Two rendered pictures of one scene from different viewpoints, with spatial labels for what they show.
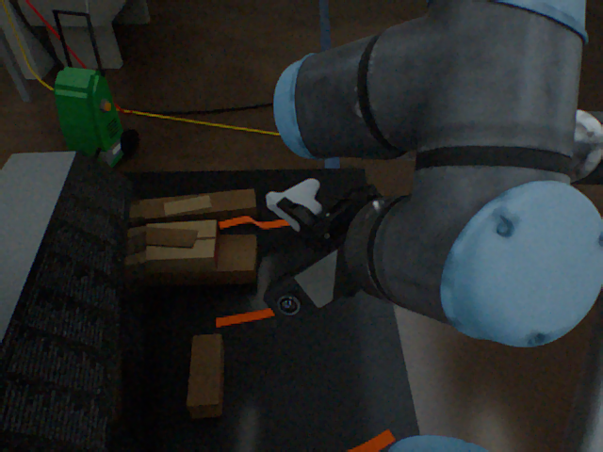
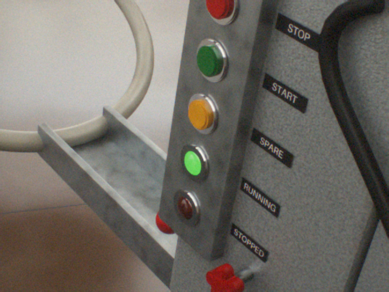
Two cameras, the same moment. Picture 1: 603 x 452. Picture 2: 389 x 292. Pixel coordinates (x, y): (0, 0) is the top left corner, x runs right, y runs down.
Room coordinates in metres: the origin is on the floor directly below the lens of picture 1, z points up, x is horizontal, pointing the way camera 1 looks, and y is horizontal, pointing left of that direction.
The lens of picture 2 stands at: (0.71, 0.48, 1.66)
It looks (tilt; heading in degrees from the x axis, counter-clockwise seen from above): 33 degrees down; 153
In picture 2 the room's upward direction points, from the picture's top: 10 degrees clockwise
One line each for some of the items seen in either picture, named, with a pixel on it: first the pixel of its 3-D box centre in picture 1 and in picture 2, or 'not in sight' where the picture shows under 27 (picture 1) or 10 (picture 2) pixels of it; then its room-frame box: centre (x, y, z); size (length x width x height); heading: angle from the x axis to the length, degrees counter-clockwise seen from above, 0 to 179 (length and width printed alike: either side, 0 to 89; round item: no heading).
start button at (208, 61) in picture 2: not in sight; (210, 60); (0.23, 0.72, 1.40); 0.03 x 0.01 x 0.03; 18
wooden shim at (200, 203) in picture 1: (187, 205); not in sight; (1.80, 0.63, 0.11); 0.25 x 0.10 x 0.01; 106
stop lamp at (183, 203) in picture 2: not in sight; (187, 207); (0.23, 0.72, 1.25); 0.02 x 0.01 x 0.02; 18
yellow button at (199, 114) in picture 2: not in sight; (201, 114); (0.23, 0.72, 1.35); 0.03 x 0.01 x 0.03; 18
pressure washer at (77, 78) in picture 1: (82, 97); not in sight; (2.40, 1.29, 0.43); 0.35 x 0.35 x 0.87; 77
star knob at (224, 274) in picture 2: not in sight; (235, 278); (0.30, 0.75, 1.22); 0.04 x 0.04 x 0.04; 18
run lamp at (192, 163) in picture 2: not in sight; (194, 162); (0.23, 0.72, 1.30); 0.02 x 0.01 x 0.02; 18
